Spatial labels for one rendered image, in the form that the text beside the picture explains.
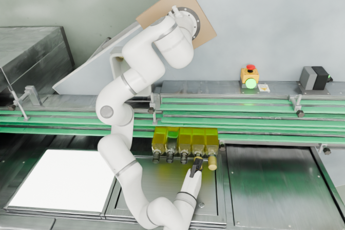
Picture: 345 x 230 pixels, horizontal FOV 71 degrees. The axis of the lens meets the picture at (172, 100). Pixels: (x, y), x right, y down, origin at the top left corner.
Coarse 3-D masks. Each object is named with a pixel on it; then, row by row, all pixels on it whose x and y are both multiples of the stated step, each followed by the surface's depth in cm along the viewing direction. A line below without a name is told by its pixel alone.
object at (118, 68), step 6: (114, 54) 107; (120, 54) 107; (114, 60) 112; (114, 66) 112; (120, 66) 118; (126, 66) 118; (114, 72) 113; (120, 72) 119; (114, 78) 114; (144, 90) 120; (150, 90) 116; (138, 96) 119; (144, 96) 119
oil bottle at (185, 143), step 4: (180, 128) 111; (184, 128) 111; (188, 128) 111; (192, 128) 111; (180, 132) 109; (184, 132) 108; (188, 132) 108; (192, 132) 114; (180, 136) 107; (184, 136) 107; (188, 136) 106; (180, 140) 105; (184, 140) 104; (188, 140) 104; (180, 144) 103; (184, 144) 103; (188, 144) 102; (180, 148) 102; (184, 148) 102; (188, 148) 102; (180, 152) 103; (188, 152) 102
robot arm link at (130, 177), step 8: (136, 160) 80; (128, 168) 76; (136, 168) 77; (120, 176) 76; (128, 176) 75; (136, 176) 77; (128, 184) 77; (136, 184) 81; (128, 192) 79; (136, 192) 82; (128, 200) 80; (136, 200) 81; (144, 200) 83; (136, 208) 80; (144, 208) 78; (136, 216) 79; (144, 216) 76; (144, 224) 77; (152, 224) 75
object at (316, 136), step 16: (0, 128) 127; (16, 128) 126; (32, 128) 126; (48, 128) 126; (64, 128) 125; (80, 128) 124; (96, 128) 124; (144, 128) 122; (224, 128) 118; (240, 128) 118
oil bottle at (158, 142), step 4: (156, 128) 112; (160, 128) 112; (164, 128) 112; (156, 132) 110; (160, 132) 110; (164, 132) 110; (156, 136) 108; (160, 136) 108; (164, 136) 108; (152, 140) 106; (156, 140) 106; (160, 140) 106; (164, 140) 106; (152, 144) 104; (156, 144) 104; (160, 144) 104; (164, 144) 105; (152, 148) 104; (156, 148) 103; (160, 148) 103; (164, 148) 106; (152, 152) 105
